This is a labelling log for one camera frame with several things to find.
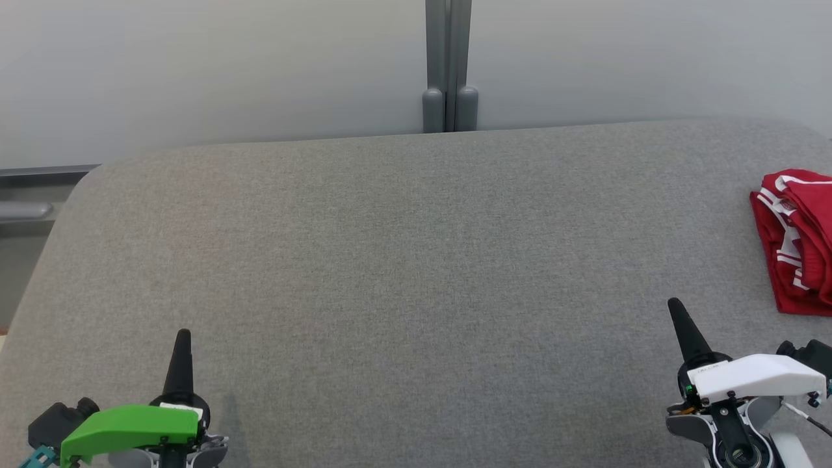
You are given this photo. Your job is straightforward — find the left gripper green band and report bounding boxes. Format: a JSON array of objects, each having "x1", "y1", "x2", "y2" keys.
[{"x1": 60, "y1": 329, "x2": 212, "y2": 465}]

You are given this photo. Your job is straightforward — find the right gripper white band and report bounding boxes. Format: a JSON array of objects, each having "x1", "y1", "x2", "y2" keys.
[{"x1": 668, "y1": 298, "x2": 827, "y2": 405}]

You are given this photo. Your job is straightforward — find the red Bulls basketball jersey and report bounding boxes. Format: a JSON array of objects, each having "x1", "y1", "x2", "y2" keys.
[{"x1": 749, "y1": 169, "x2": 832, "y2": 316}]

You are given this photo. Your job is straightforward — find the red shorts with white stripe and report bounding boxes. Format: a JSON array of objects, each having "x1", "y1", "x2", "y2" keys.
[{"x1": 777, "y1": 172, "x2": 832, "y2": 306}]

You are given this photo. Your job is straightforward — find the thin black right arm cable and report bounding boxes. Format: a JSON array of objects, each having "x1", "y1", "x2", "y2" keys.
[{"x1": 782, "y1": 402, "x2": 832, "y2": 438}]

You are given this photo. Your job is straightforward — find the grey round tube handle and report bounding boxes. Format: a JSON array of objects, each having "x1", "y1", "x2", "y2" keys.
[{"x1": 0, "y1": 201, "x2": 54, "y2": 222}]

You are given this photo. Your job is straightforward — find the grey vertical partition post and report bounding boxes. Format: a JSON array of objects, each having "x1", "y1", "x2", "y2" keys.
[{"x1": 422, "y1": 0, "x2": 479, "y2": 133}]

